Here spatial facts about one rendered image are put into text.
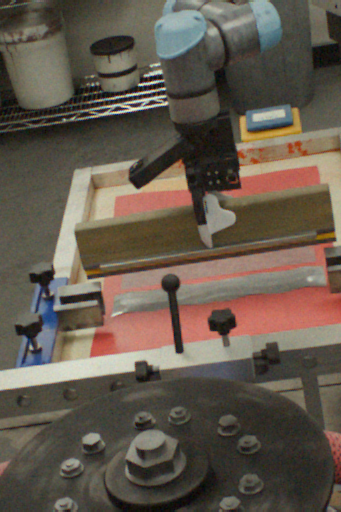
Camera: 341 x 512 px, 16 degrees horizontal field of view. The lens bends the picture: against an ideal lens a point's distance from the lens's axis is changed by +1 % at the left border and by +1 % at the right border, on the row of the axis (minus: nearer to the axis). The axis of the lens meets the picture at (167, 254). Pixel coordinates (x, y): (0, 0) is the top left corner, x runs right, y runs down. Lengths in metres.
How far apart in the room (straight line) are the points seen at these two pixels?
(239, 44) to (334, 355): 0.47
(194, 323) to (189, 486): 0.93
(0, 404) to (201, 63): 0.57
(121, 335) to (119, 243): 0.15
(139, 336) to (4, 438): 1.60
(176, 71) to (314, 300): 0.45
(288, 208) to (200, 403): 0.78
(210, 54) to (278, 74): 3.38
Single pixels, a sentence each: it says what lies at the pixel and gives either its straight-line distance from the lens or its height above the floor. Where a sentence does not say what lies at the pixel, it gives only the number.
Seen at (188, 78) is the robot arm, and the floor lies 1.36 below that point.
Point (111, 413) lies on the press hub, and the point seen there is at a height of 1.31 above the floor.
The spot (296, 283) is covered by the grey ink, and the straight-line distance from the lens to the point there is 1.96.
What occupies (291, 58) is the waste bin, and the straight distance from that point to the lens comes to 5.12.
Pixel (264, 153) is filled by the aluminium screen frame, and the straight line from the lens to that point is 2.41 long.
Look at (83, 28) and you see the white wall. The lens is 5.61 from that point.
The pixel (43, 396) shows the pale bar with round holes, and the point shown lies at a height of 1.02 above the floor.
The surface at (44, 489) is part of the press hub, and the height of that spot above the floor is 1.31.
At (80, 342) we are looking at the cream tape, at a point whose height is 0.96.
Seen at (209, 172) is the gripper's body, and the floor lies 1.21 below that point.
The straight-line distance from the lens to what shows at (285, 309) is 1.91.
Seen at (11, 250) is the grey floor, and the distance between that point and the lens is 4.50.
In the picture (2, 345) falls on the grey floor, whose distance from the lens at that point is 3.91.
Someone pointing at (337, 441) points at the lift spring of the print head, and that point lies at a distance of 1.20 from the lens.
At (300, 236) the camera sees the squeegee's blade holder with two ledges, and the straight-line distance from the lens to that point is 1.86.
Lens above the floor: 1.94
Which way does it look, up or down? 28 degrees down
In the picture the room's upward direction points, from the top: 12 degrees counter-clockwise
